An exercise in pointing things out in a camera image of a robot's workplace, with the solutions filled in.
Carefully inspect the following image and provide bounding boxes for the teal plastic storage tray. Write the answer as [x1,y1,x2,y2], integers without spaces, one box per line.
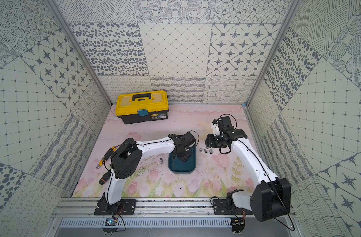
[168,148,196,174]

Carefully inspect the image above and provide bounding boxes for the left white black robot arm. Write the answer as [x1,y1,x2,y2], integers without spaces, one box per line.
[102,131,199,207]

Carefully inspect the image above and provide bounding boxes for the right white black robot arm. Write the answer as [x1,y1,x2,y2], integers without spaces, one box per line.
[205,126,291,222]

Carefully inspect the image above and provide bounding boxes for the yellow black plastic toolbox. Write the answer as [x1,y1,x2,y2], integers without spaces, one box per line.
[115,90,169,124]

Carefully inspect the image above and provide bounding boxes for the right controller board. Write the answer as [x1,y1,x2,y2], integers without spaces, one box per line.
[230,218,245,235]

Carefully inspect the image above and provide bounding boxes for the controller board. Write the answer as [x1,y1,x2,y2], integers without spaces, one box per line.
[230,218,245,235]
[102,218,119,234]

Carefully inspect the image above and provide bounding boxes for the left controller board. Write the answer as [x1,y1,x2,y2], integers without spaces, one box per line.
[102,218,119,234]

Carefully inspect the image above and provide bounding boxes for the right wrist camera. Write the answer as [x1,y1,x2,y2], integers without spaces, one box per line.
[211,116,235,136]

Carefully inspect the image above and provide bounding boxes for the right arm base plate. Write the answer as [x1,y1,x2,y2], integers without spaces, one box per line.
[210,197,253,217]

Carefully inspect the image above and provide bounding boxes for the black orange screwdriver handle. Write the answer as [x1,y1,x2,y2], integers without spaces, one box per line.
[99,171,111,185]

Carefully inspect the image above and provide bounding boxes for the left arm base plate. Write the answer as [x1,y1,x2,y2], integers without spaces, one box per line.
[94,198,137,216]

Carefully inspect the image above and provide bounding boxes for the aluminium mounting rail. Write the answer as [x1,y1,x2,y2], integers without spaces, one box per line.
[51,197,297,219]

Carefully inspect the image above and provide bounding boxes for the white slotted cable duct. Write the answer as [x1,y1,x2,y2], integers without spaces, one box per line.
[60,217,231,229]

